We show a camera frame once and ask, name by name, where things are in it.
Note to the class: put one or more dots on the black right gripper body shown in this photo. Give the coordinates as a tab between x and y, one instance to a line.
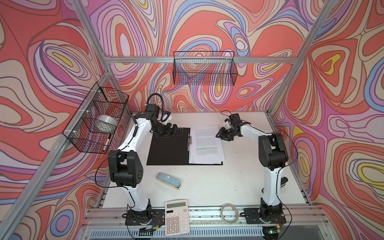
231	134

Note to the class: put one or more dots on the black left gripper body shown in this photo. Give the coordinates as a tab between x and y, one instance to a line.
161	129

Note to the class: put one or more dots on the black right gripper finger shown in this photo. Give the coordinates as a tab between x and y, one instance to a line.
221	137
222	131

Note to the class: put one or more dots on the printed paper sheet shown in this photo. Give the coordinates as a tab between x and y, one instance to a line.
205	147

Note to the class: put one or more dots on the blue file folder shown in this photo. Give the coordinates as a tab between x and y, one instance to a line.
172	150

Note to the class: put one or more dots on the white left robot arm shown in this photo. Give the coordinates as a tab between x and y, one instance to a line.
125	167

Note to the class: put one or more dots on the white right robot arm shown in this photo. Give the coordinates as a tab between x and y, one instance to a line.
273	156

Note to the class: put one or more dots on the light blue stapler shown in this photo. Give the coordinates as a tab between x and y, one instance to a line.
169	181

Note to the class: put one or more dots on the white marker pen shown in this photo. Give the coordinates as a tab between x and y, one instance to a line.
106	145

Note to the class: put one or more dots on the silver tape roll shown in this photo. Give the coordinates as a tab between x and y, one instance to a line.
106	121

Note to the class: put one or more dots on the black grey stapler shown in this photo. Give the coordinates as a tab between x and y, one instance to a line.
284	180

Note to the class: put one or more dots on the white calculator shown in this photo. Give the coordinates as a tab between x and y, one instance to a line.
177	218

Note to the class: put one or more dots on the green circuit board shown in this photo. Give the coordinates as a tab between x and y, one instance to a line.
147	232

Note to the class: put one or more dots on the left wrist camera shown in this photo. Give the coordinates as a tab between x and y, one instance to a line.
161	115

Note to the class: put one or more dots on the black wire basket on wall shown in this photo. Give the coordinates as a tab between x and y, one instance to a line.
207	68

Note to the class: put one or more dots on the black wire basket left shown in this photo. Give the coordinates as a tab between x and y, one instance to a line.
82	131

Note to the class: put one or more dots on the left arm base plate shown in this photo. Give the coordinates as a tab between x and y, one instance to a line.
146	218

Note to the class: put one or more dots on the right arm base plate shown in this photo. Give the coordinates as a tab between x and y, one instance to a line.
258	216

